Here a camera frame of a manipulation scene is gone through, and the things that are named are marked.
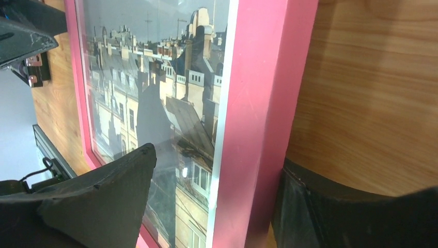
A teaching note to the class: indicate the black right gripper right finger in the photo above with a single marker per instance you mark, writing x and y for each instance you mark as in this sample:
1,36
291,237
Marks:
314,211

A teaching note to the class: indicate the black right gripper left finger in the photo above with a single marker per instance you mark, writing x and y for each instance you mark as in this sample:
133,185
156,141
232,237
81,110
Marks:
101,208

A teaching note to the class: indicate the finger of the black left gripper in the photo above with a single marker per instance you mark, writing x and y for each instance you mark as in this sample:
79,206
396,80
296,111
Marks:
19,42

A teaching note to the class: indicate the city buildings photo print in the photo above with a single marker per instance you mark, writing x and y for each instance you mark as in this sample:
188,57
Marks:
164,85

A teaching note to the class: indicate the wooden picture frame pink inlay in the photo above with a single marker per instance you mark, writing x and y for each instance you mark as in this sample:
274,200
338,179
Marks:
213,85

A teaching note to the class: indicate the black poker chip case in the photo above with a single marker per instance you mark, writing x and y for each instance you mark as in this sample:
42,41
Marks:
33,71

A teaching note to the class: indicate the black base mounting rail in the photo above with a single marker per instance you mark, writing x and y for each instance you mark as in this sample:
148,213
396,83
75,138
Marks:
45,148

